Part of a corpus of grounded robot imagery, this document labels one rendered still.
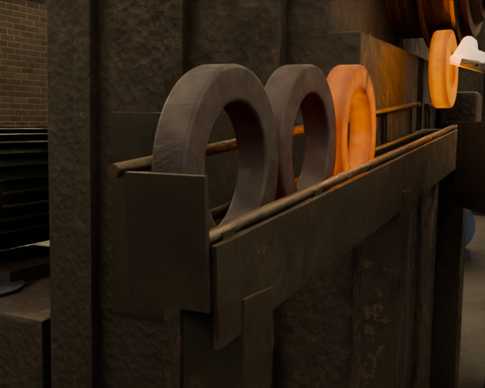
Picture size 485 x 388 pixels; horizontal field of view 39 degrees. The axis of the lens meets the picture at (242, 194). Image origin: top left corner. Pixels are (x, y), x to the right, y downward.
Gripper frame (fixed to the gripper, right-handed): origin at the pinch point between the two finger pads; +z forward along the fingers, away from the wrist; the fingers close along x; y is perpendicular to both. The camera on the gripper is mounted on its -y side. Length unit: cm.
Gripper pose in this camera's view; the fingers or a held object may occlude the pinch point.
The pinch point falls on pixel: (445, 59)
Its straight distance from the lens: 145.6
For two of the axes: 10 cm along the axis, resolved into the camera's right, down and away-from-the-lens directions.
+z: -8.6, -3.3, 3.9
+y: 2.5, -9.4, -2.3
